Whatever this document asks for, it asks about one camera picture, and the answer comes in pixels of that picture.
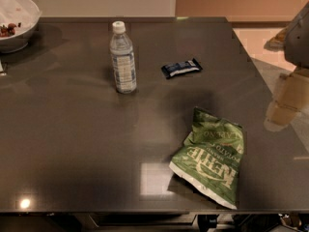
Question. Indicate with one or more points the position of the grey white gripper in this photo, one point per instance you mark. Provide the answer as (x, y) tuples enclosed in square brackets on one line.
[(298, 42)]

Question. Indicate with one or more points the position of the clear plastic water bottle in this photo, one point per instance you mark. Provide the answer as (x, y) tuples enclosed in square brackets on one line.
[(123, 61)]

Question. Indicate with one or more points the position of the green jalapeno chip bag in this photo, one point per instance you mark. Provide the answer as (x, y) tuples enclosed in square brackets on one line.
[(210, 157)]

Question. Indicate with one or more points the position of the dark blue snack bar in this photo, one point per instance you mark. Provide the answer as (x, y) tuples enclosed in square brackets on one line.
[(189, 66)]

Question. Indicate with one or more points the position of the white bowl with fruit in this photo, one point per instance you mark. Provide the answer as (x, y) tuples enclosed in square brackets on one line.
[(18, 21)]

